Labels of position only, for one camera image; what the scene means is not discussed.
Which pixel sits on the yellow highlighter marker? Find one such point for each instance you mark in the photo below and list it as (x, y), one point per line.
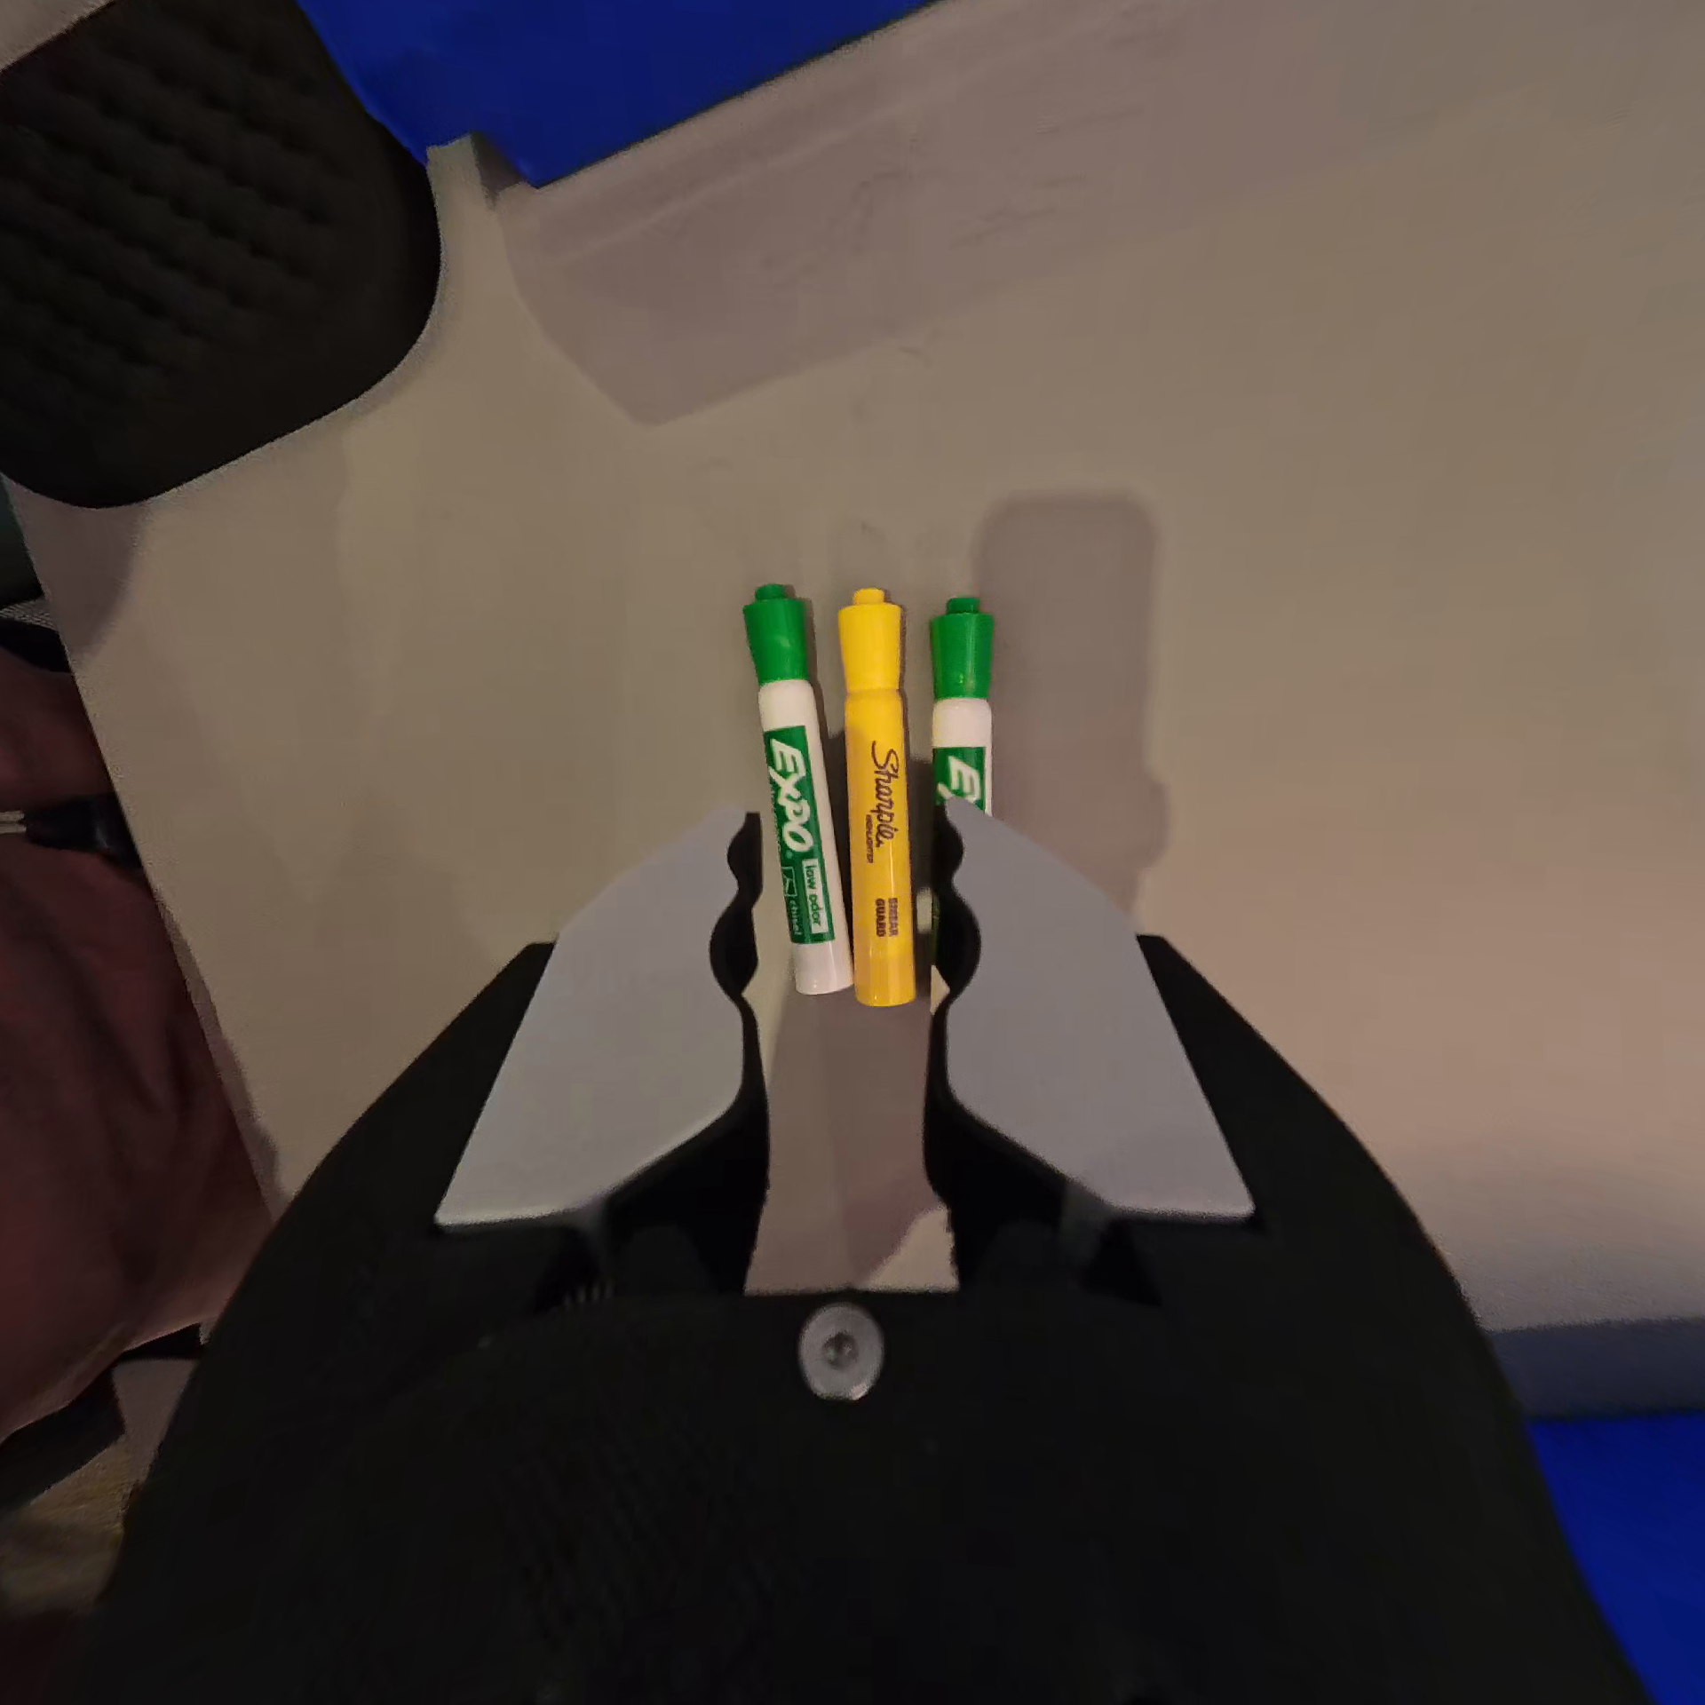
(880, 826)

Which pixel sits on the blue plastic container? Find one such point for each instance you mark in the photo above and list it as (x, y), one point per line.
(1624, 1530)

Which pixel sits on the green dry-erase marker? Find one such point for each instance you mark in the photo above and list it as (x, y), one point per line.
(962, 665)
(786, 785)

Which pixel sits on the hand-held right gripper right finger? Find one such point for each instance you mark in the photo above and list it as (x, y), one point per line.
(1079, 1066)

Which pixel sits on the black quilted chair armrest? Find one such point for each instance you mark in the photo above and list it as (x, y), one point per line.
(199, 266)

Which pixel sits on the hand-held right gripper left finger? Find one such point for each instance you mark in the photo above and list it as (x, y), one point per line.
(613, 1066)

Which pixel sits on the person's maroon clothing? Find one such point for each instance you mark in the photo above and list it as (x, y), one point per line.
(106, 1066)

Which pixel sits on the large blue plastic bin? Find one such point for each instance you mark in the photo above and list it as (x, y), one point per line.
(599, 68)

